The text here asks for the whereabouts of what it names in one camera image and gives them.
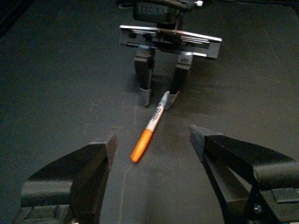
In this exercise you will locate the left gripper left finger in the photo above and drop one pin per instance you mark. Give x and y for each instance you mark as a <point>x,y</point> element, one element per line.
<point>84,178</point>

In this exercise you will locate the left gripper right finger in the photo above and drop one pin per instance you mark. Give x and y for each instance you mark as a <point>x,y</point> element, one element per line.
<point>249,172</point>

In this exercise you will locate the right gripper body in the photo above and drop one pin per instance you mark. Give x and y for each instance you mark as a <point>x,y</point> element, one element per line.
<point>172,39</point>

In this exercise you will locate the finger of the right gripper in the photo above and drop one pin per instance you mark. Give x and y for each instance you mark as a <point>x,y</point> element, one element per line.
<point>145,75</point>
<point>180,78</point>

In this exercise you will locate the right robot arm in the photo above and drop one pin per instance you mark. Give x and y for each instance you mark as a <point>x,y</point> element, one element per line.
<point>160,10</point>

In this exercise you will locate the grey marker pen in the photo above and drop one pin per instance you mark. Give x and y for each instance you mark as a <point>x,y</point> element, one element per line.
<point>150,128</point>

